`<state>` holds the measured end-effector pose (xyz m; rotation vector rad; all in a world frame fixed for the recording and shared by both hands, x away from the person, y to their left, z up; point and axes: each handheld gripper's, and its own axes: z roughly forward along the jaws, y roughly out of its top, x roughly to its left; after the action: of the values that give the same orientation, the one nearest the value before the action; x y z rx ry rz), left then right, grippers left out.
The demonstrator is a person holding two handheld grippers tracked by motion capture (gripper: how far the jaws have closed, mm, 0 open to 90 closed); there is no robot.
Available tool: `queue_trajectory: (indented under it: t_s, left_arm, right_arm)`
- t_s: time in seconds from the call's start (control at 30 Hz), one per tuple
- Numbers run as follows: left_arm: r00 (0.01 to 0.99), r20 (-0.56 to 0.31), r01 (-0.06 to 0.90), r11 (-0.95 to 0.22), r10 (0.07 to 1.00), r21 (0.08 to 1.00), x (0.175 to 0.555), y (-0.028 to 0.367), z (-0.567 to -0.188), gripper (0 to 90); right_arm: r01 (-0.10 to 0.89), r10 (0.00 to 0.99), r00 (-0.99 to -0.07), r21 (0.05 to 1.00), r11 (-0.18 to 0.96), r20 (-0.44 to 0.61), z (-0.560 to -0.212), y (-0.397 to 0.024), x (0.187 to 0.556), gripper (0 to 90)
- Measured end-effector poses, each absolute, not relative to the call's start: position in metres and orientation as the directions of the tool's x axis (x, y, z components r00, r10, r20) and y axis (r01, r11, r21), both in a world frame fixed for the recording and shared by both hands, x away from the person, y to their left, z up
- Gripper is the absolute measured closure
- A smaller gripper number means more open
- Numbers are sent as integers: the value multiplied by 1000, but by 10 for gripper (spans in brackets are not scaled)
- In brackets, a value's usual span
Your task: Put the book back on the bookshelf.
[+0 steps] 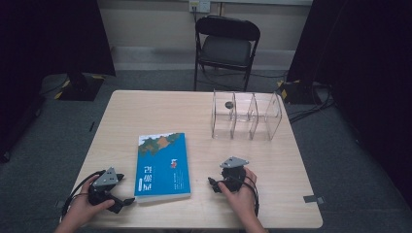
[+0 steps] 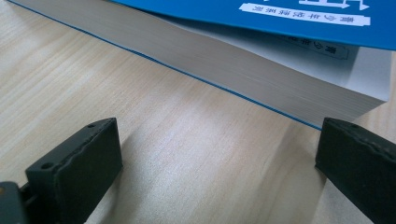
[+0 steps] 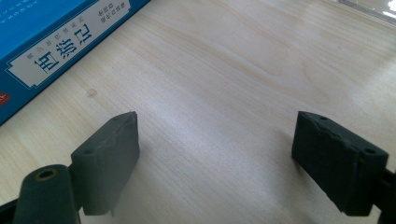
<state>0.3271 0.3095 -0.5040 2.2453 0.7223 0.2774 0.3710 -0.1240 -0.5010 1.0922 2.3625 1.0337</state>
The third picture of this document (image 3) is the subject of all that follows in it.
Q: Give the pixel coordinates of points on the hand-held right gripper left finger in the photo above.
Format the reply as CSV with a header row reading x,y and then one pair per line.
x,y
106,165

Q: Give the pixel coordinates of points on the blue book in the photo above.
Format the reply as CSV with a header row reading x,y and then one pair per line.
x,y
46,25

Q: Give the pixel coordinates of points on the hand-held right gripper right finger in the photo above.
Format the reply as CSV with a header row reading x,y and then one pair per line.
x,y
339,161

